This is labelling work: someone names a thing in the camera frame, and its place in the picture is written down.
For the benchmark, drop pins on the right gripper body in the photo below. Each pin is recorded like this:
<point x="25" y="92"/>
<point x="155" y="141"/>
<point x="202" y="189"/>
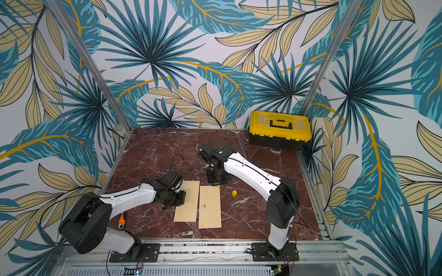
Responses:
<point x="214" y="176"/>

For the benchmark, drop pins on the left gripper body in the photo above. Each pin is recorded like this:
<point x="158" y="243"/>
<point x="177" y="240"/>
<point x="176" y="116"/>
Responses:
<point x="175" y="199"/>

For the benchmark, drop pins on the manila envelope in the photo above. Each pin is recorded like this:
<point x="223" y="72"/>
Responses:
<point x="188" y="211"/>
<point x="210" y="207"/>

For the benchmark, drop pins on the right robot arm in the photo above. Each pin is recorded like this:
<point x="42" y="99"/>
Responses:
<point x="281" y="195"/>

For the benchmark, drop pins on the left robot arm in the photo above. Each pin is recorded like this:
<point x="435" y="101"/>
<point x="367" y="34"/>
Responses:
<point x="86" y="226"/>

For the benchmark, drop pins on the yellow black toolbox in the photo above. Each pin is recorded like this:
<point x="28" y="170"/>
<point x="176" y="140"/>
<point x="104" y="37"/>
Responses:
<point x="279" y="130"/>

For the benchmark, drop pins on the orange handled wrench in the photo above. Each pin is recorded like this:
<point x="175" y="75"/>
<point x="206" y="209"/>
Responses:
<point x="122" y="221"/>

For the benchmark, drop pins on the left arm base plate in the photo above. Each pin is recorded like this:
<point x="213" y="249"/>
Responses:
<point x="145" y="252"/>

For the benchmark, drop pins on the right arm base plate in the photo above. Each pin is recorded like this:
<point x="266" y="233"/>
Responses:
<point x="264" y="252"/>

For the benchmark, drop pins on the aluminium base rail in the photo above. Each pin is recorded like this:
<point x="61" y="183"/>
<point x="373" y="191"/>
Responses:
<point x="211" y="257"/>

